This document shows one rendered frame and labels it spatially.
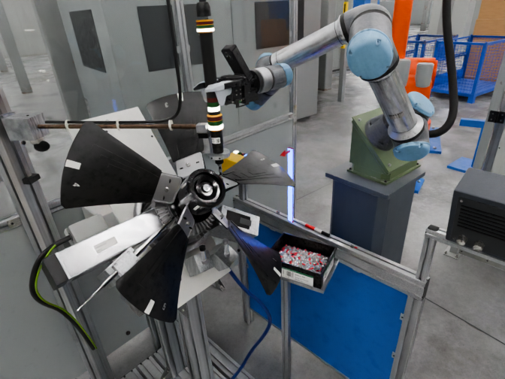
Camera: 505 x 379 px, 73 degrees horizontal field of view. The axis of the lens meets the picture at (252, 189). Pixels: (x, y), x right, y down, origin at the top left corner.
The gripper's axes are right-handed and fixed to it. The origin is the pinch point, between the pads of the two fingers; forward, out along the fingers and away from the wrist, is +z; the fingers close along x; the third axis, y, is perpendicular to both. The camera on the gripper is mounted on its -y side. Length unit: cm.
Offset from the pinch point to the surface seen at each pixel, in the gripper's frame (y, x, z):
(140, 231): 37.6, 6.7, 22.8
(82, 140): 9.0, 11.8, 29.7
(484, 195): 25, -64, -33
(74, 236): 35, 14, 38
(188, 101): 7.8, 16.8, -6.8
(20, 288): 80, 70, 51
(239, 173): 29.7, 0.0, -11.1
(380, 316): 88, -43, -39
